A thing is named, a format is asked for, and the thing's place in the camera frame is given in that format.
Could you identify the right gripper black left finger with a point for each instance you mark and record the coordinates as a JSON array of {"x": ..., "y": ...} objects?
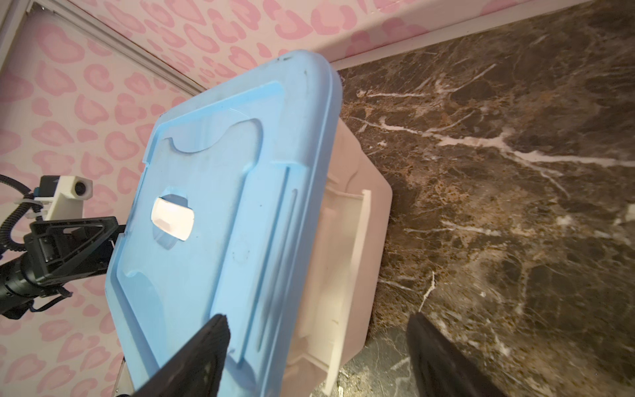
[{"x": 197, "y": 368}]

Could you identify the blue plastic bin lid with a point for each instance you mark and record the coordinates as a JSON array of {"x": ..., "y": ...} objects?
[{"x": 224, "y": 221}]

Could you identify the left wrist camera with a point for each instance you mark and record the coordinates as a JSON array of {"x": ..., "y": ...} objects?
[{"x": 63, "y": 196}]

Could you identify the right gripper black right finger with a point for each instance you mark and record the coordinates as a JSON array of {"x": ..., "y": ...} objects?
[{"x": 439, "y": 368}]

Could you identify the white plastic storage bin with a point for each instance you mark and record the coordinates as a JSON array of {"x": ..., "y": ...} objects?
[{"x": 339, "y": 292}]

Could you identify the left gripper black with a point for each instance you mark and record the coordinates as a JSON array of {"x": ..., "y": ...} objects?
[{"x": 57, "y": 252}]

